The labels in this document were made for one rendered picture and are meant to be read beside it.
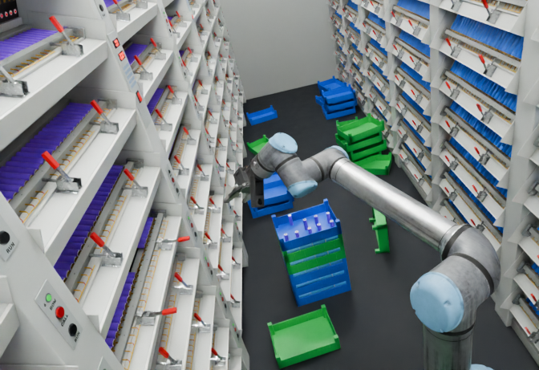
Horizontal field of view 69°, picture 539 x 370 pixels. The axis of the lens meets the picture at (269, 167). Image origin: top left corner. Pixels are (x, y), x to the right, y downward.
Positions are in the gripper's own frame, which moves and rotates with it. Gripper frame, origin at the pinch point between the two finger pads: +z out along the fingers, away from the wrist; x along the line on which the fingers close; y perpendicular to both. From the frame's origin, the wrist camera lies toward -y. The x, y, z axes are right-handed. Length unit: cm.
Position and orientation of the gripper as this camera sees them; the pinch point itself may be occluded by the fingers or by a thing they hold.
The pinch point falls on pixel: (235, 202)
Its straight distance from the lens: 153.0
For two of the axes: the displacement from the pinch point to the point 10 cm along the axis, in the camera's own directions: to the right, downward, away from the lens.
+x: -7.8, -0.5, -6.2
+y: -3.2, -8.2, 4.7
